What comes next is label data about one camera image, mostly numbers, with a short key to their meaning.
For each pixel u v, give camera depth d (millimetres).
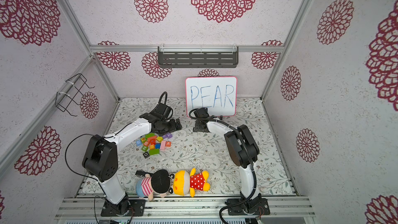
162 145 947
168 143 947
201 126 734
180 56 947
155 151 925
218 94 1030
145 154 900
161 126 699
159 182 730
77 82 815
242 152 530
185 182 747
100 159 472
